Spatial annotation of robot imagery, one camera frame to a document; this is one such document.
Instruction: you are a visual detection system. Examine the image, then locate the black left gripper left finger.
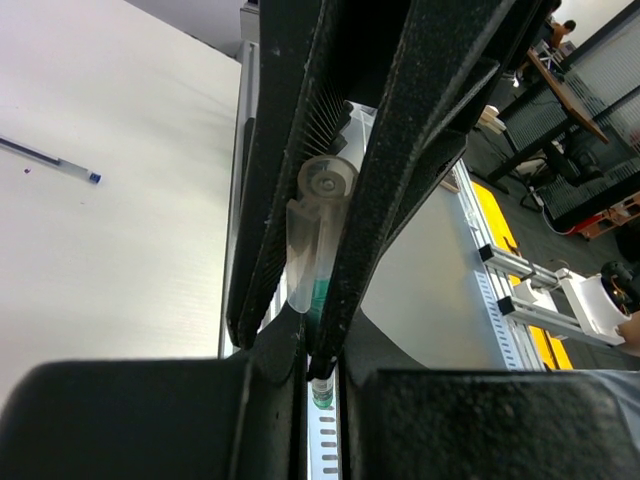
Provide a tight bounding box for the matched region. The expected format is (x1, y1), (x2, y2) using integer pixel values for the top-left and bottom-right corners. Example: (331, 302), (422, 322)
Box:
(1, 307), (305, 479)

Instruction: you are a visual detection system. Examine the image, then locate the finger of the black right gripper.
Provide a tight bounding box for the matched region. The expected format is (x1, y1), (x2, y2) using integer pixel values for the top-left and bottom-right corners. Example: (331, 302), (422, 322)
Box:
(307, 1), (552, 380)
(226, 1), (409, 349)

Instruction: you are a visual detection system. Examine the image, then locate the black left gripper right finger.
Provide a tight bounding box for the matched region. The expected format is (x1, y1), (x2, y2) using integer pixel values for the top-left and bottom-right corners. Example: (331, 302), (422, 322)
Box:
(340, 313), (639, 479)

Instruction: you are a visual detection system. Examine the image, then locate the green gel pen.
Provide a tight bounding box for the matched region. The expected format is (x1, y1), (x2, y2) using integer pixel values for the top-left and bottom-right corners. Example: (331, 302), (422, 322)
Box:
(305, 279), (336, 410)

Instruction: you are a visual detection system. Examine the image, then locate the clear pen cap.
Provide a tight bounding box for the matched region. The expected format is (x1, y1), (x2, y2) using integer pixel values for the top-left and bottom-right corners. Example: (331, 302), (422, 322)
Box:
(286, 103), (376, 322)

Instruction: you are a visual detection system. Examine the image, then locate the blue ballpoint pen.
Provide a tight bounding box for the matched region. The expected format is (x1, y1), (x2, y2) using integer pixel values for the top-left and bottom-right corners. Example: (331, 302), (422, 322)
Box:
(1, 138), (102, 185)

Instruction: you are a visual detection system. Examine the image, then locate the perforated cable duct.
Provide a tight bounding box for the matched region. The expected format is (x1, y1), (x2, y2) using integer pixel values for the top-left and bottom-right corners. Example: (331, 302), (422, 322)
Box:
(307, 397), (342, 480)

